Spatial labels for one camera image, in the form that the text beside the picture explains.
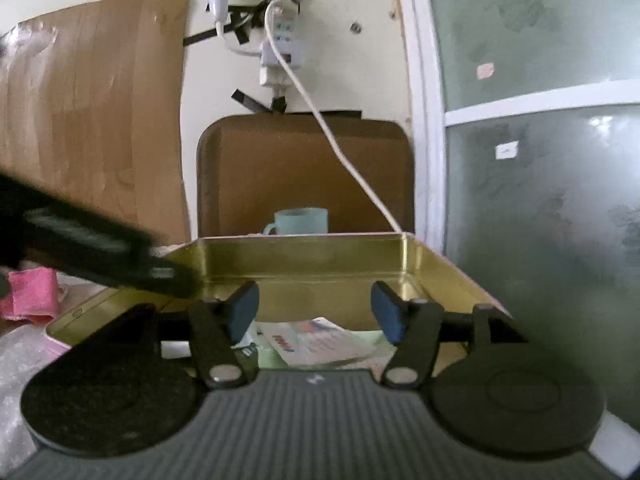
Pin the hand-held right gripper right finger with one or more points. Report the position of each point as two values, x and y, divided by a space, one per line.
387 317

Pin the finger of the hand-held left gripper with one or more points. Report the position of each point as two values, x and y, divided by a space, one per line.
125 260

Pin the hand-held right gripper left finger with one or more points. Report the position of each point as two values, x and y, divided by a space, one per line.
242 310

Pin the white printed packet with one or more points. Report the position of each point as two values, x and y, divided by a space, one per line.
320 342

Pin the pink cloth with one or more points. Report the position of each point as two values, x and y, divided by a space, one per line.
30 295

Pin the pink tin box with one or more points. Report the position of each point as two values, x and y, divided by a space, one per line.
310 265

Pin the teal cup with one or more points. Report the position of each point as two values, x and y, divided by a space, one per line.
300 222

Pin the brown cardboard panel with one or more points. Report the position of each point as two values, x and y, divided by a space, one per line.
90 110

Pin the brown chair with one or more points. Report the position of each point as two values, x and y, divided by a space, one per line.
280 170

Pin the grey floral tablecloth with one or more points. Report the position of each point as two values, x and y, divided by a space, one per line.
20 385

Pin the black tape strips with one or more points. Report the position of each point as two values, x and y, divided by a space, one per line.
250 101

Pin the white sticker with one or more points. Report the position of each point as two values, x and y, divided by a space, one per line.
506 150

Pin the pink sticker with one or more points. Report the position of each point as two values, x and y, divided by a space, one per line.
485 70

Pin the white power strip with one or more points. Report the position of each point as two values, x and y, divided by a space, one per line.
285 35

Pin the frosted glass window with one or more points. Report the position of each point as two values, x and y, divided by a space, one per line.
525 20

